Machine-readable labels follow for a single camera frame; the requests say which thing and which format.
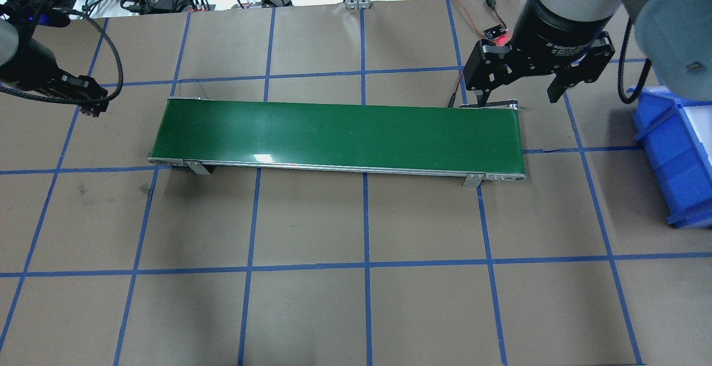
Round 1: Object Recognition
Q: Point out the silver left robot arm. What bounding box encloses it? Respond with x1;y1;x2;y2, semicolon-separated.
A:
1;0;125;117

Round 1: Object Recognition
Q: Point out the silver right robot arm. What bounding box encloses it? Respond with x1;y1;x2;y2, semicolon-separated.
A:
463;0;710;107

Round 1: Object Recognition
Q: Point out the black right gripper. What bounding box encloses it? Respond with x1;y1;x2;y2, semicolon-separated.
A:
464;0;620;107

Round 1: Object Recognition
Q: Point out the blue plastic bin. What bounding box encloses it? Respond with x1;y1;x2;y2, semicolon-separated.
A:
633;86;711;229

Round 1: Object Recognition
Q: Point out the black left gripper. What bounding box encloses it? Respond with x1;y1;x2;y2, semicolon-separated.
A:
53;73;109;115

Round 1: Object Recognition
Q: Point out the black red power cable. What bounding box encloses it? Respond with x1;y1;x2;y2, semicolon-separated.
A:
447;0;510;108

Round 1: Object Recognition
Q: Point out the small sensor board red LED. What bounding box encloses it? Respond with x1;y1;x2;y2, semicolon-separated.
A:
483;24;508;41

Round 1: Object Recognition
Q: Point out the green conveyor belt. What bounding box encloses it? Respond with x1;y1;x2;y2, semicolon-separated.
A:
148;97;527;186

